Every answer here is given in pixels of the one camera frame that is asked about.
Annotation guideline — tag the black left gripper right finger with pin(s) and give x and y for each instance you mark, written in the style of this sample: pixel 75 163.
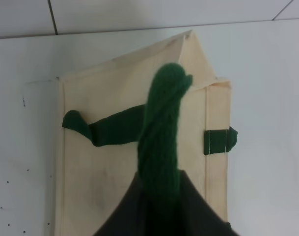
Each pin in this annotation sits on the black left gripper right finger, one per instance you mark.
pixel 187 213

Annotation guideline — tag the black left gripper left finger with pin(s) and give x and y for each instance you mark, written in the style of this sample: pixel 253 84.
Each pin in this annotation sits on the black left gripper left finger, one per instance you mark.
pixel 132 216

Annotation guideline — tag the white linen bag green handles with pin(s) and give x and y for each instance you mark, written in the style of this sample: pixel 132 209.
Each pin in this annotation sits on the white linen bag green handles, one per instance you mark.
pixel 152 111

